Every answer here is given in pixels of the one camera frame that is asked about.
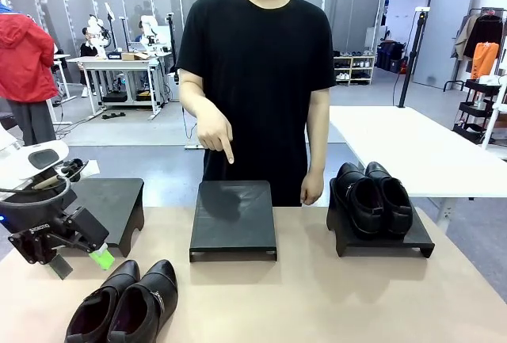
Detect person's left hand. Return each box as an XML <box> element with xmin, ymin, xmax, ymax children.
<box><xmin>299</xmin><ymin>171</ymin><xmax>332</xmax><ymax>207</ymax></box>

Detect black shoe stand cutout legs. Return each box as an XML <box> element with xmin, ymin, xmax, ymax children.
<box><xmin>67</xmin><ymin>177</ymin><xmax>146</xmax><ymax>258</ymax></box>
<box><xmin>326</xmin><ymin>190</ymin><xmax>436</xmax><ymax>259</ymax></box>

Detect white workbench table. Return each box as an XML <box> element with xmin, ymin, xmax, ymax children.
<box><xmin>66</xmin><ymin>54</ymin><xmax>175</xmax><ymax>121</ymax></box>

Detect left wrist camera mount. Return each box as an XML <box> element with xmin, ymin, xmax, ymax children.
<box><xmin>54</xmin><ymin>157</ymin><xmax>101</xmax><ymax>184</ymax></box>

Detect black stand with white panel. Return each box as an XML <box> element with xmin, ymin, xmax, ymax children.
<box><xmin>103</xmin><ymin>1</ymin><xmax>120</xmax><ymax>53</ymax></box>

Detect black tripod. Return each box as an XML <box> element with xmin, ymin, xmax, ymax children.
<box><xmin>165</xmin><ymin>12</ymin><xmax>181</xmax><ymax>102</ymax></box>

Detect black pole with white head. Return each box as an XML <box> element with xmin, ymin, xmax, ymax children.
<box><xmin>397</xmin><ymin>6</ymin><xmax>431</xmax><ymax>109</ymax></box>

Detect person's right hand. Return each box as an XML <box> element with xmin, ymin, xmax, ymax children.
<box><xmin>195</xmin><ymin>105</ymin><xmax>236</xmax><ymax>166</ymax></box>

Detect black suitcases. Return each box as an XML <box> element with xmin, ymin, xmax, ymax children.
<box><xmin>375</xmin><ymin>40</ymin><xmax>408</xmax><ymax>74</ymax></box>

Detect black trolley cart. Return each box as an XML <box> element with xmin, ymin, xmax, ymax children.
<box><xmin>452</xmin><ymin>77</ymin><xmax>505</xmax><ymax>145</ymax></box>

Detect black heeled ankle boot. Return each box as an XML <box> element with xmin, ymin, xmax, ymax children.
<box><xmin>64</xmin><ymin>259</ymin><xmax>142</xmax><ymax>343</ymax></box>

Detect black flat shoe stand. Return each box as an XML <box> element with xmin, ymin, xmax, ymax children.
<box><xmin>189</xmin><ymin>180</ymin><xmax>278</xmax><ymax>263</ymax></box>

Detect person's left forearm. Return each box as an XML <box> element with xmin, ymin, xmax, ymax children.
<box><xmin>305</xmin><ymin>88</ymin><xmax>332</xmax><ymax>177</ymax></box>

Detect black clothes rack with garments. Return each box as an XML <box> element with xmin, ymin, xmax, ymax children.
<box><xmin>450</xmin><ymin>6</ymin><xmax>507</xmax><ymax>82</ymax></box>

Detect black heeled boot with buckle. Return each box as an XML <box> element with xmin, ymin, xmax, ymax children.
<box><xmin>107</xmin><ymin>259</ymin><xmax>179</xmax><ymax>343</ymax></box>

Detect large white table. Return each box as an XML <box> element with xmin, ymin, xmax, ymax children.
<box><xmin>328</xmin><ymin>105</ymin><xmax>507</xmax><ymax>202</ymax></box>

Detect cardboard box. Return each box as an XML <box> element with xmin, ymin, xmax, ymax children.
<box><xmin>120</xmin><ymin>51</ymin><xmax>153</xmax><ymax>62</ymax></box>

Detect small white side table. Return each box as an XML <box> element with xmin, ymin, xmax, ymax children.
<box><xmin>46</xmin><ymin>52</ymin><xmax>78</xmax><ymax>126</ymax></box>

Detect wooden shoe rack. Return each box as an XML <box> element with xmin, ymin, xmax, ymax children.
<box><xmin>333</xmin><ymin>53</ymin><xmax>376</xmax><ymax>86</ymax></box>

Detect orange hanging garment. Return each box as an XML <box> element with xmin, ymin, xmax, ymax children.
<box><xmin>470</xmin><ymin>41</ymin><xmax>501</xmax><ymax>81</ymax></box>

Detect person's right forearm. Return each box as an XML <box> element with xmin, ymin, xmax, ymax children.
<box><xmin>178</xmin><ymin>67</ymin><xmax>217</xmax><ymax>120</ymax></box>

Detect bystander in red jacket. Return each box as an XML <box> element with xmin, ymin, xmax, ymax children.
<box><xmin>0</xmin><ymin>0</ymin><xmax>61</xmax><ymax>147</ymax></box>

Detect white metal frame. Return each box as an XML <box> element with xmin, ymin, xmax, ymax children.
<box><xmin>480</xmin><ymin>75</ymin><xmax>507</xmax><ymax>151</ymax></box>

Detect person's black t-shirt torso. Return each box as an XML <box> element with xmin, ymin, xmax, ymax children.
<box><xmin>175</xmin><ymin>0</ymin><xmax>337</xmax><ymax>208</ymax></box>

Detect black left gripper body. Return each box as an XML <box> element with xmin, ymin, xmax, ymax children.
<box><xmin>7</xmin><ymin>205</ymin><xmax>111</xmax><ymax>266</ymax></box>

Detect seated person in black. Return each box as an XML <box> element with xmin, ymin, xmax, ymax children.
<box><xmin>78</xmin><ymin>27</ymin><xmax>99</xmax><ymax>98</ymax></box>

